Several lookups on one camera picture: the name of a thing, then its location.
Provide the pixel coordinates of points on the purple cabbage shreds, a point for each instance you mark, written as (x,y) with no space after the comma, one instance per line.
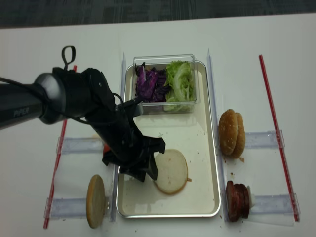
(150,84)

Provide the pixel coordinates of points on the red tomato slice rear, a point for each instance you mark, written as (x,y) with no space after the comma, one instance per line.
(105,149)

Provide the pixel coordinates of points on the green lettuce leaves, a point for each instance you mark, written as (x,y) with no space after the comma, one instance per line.
(179,78)

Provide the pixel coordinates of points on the clear plastic salad container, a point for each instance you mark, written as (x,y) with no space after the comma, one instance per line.
(160,63)

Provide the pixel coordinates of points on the left upper clear rail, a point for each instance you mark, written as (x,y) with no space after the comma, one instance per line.
(69,145)

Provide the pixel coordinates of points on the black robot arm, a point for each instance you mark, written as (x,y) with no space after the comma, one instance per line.
(86,98)

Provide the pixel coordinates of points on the dark meat patty front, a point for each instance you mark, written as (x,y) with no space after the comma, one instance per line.
(233,203)

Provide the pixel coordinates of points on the left lower clear rail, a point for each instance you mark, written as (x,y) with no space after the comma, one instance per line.
(62,208)

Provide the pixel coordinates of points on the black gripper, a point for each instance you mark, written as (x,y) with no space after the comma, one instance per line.
(129,148)

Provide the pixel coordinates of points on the white plastic stopper right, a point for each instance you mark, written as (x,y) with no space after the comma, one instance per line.
(249,198)

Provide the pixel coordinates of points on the red tape strip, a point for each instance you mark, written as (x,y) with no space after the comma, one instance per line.
(52,189)
(294,205)

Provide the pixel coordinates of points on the right lower clear rail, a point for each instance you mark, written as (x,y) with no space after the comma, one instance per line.
(274,204)

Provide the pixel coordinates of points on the clear rail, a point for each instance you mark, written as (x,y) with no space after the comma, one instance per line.
(62,208)
(69,145)
(274,204)
(269,139)

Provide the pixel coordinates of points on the silver metal tray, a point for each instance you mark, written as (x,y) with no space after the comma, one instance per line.
(187,184)

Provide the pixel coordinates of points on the left red tape strip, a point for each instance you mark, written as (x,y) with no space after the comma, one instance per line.
(52,189)

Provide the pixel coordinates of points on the right red tape strip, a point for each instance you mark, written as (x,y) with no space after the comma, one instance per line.
(294,205)

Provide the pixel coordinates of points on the sesame bun half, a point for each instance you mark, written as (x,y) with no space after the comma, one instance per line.
(228,131)
(240,143)

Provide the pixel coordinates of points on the bread slice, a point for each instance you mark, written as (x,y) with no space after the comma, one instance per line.
(95,202)
(172,171)

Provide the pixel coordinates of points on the right upper clear rail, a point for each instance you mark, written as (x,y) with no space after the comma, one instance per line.
(269,139)

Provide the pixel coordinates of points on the sesame bun right half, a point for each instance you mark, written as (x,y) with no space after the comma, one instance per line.
(240,143)

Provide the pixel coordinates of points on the sesame bun left half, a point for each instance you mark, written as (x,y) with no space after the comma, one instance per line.
(228,131)

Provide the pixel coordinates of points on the reddish meat patty rear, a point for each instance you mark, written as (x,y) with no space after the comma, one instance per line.
(241,203)

